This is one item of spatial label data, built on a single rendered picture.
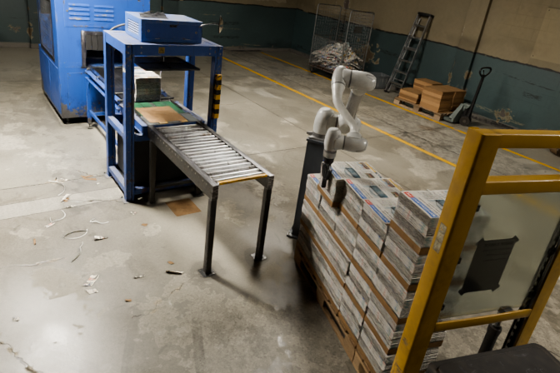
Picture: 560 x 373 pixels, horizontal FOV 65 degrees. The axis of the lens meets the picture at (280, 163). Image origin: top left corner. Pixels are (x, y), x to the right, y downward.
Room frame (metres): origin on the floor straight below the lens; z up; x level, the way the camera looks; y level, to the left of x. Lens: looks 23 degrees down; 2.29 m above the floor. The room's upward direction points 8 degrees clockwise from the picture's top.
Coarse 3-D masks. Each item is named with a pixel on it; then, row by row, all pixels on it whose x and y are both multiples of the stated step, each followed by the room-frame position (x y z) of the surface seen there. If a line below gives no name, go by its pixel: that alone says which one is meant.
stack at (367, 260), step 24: (312, 192) 3.13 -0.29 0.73; (312, 216) 3.07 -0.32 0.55; (336, 216) 2.75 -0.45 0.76; (360, 240) 2.42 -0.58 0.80; (312, 264) 2.92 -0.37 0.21; (336, 264) 2.62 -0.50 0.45; (360, 264) 2.36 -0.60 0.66; (312, 288) 2.86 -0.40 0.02; (336, 288) 2.54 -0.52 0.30; (360, 288) 2.30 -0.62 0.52; (336, 312) 2.49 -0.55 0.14
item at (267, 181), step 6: (204, 126) 4.11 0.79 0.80; (216, 132) 3.97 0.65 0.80; (222, 138) 3.85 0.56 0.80; (228, 144) 3.72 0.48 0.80; (234, 150) 3.61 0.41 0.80; (240, 156) 3.53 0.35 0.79; (246, 156) 3.51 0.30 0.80; (252, 162) 3.39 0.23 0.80; (264, 168) 3.31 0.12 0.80; (270, 174) 3.21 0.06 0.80; (258, 180) 3.28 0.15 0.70; (264, 180) 3.22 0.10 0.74; (270, 180) 3.18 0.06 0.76; (264, 186) 3.21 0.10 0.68; (270, 186) 3.19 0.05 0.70
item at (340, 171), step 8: (336, 168) 2.90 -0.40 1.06; (344, 168) 2.93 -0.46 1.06; (320, 176) 3.00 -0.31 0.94; (336, 176) 2.78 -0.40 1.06; (344, 176) 2.79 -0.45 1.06; (352, 176) 2.81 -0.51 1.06; (320, 184) 2.97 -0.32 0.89; (328, 184) 2.84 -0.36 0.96; (336, 184) 2.73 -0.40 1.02; (328, 192) 2.82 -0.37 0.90; (336, 192) 2.74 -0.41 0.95; (336, 200) 2.75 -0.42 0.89
